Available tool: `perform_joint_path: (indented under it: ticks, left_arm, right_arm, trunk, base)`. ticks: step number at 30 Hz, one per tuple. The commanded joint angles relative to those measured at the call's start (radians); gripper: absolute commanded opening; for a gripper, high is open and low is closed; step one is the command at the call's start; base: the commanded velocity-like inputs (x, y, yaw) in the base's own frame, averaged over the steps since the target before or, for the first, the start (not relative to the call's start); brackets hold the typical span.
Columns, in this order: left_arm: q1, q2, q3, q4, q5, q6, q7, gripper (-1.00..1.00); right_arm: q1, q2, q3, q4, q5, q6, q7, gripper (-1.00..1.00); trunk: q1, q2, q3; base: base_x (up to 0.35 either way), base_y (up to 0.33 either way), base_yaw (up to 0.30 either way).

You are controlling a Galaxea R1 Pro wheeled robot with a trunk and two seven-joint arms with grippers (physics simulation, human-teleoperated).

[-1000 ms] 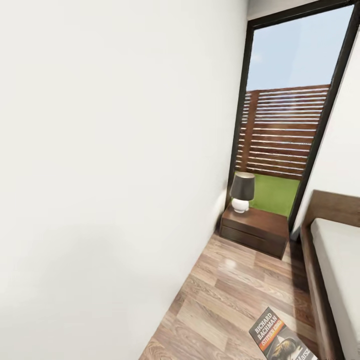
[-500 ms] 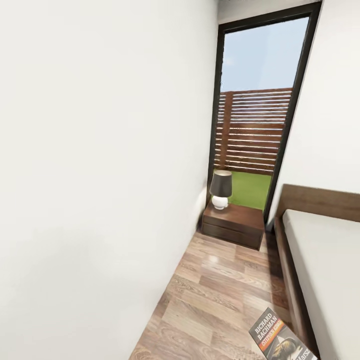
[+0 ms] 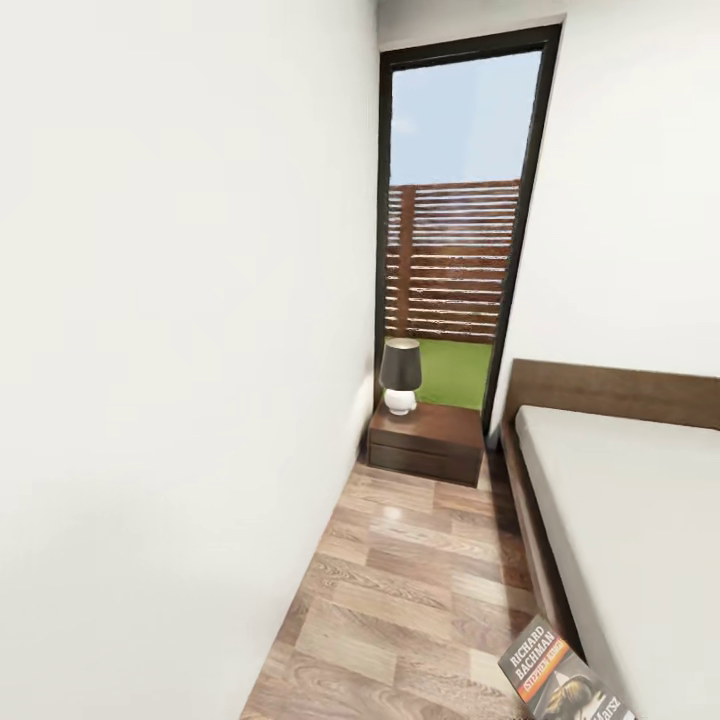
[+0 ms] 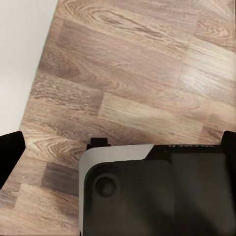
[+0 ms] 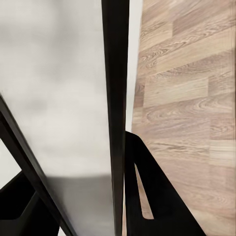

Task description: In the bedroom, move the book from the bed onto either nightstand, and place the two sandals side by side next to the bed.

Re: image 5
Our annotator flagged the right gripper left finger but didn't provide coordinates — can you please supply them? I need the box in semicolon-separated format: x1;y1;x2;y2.
0;171;60;236

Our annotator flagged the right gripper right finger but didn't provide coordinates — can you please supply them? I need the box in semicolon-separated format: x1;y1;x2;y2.
124;131;206;236

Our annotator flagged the hardback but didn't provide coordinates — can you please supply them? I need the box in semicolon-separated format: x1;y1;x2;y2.
0;0;130;236

